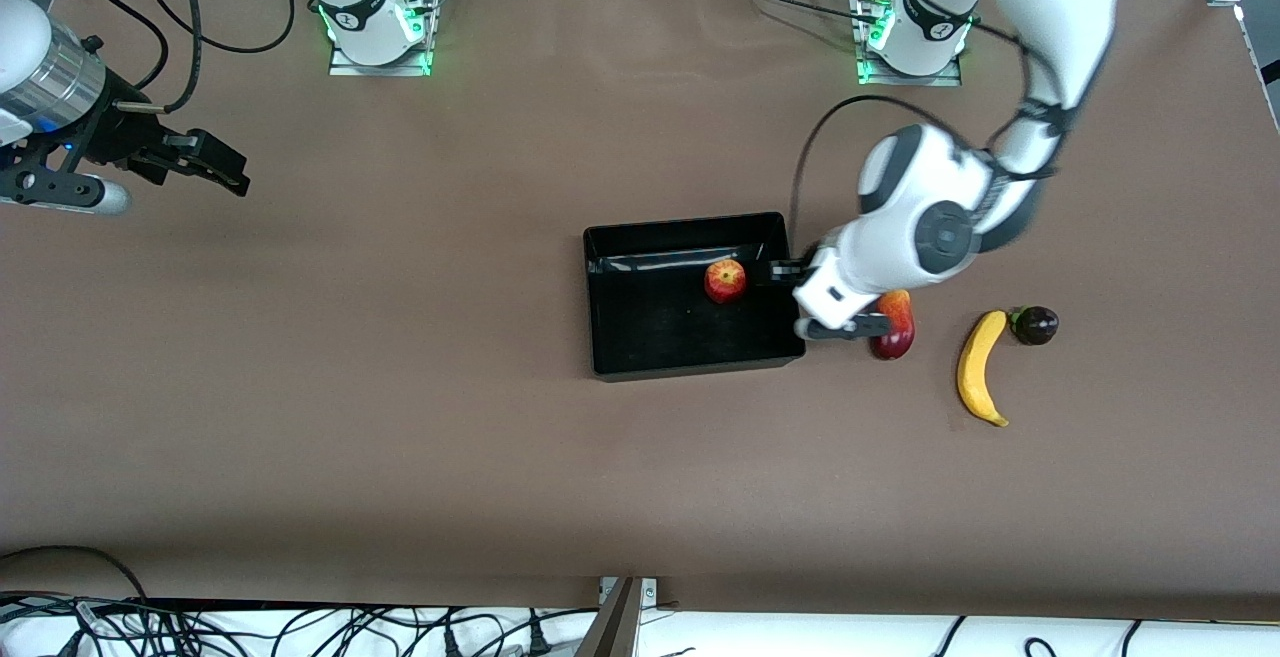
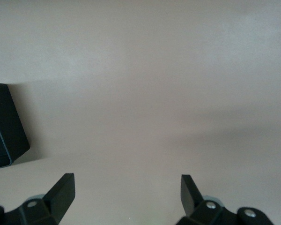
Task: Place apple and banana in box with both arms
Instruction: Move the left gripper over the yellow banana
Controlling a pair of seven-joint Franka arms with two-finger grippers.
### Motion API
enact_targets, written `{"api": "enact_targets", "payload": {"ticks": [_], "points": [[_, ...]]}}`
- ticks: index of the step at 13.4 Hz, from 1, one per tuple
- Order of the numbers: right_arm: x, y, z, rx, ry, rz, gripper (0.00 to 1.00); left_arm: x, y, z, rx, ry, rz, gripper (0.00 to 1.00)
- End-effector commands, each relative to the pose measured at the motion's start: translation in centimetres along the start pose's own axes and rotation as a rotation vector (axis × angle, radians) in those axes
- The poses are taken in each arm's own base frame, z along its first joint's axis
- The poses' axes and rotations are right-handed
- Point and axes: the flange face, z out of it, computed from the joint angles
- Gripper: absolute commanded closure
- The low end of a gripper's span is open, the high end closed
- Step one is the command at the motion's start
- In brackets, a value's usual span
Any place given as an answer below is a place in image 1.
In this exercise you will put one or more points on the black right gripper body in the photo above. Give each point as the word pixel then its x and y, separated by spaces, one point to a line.
pixel 122 138

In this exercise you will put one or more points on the red yellow apple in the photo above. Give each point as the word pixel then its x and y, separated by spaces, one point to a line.
pixel 725 281

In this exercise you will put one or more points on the black rectangular box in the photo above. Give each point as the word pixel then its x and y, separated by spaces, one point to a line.
pixel 650 327

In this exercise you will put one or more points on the yellow banana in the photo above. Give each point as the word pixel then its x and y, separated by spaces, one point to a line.
pixel 975 377

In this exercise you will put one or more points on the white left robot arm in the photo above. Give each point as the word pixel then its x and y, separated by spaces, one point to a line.
pixel 930 227

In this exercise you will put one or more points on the red orange mango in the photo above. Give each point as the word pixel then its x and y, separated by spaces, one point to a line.
pixel 900 335

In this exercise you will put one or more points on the small dark eggplant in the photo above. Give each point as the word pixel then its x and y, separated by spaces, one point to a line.
pixel 1038 325

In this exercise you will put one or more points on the dark metal bar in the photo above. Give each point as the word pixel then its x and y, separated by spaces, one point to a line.
pixel 612 632

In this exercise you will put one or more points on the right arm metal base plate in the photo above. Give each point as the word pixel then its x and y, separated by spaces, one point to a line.
pixel 345 68

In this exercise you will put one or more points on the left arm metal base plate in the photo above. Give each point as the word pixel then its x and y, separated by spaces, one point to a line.
pixel 950 78

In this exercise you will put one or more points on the small metal bracket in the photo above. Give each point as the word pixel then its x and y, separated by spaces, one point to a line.
pixel 648 592

